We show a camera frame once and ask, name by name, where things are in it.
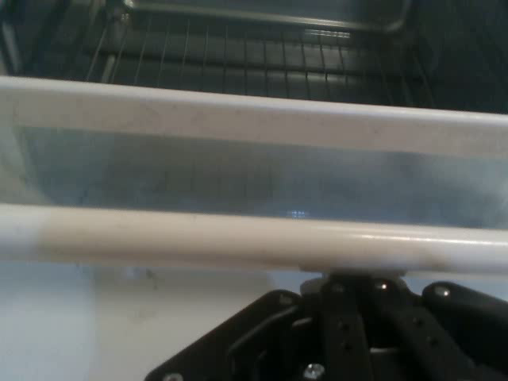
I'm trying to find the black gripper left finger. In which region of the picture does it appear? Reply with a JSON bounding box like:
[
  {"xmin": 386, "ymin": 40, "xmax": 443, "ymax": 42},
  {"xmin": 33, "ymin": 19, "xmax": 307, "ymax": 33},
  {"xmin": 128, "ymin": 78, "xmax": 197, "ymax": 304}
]
[{"xmin": 144, "ymin": 275, "xmax": 373, "ymax": 381}]

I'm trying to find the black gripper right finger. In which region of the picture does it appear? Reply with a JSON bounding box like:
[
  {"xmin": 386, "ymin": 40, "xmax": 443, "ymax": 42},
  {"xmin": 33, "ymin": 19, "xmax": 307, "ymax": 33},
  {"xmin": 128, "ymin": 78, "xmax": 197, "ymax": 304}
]
[{"xmin": 364, "ymin": 276, "xmax": 508, "ymax": 381}]

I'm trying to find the white glass oven door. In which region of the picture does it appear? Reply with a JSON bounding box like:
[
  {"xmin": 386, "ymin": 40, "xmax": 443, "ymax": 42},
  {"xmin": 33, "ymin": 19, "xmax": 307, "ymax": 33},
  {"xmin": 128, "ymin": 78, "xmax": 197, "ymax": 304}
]
[{"xmin": 0, "ymin": 74, "xmax": 508, "ymax": 279}]

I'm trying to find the dark metal baking tray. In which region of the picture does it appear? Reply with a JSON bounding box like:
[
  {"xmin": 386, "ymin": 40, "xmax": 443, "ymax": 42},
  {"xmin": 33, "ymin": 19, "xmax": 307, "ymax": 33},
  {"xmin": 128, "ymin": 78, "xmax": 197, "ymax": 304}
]
[{"xmin": 121, "ymin": 0, "xmax": 413, "ymax": 36}]

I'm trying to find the white toaster oven body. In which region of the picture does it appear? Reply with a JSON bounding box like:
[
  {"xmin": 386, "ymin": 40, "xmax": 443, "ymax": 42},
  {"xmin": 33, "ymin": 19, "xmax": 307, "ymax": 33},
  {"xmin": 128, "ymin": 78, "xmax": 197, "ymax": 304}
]
[{"xmin": 0, "ymin": 0, "xmax": 508, "ymax": 117}]

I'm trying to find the metal wire oven rack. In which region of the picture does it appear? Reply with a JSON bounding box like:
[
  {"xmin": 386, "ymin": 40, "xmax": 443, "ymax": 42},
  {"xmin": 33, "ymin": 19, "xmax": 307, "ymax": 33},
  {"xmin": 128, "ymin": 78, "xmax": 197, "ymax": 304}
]
[{"xmin": 84, "ymin": 10, "xmax": 438, "ymax": 107}]

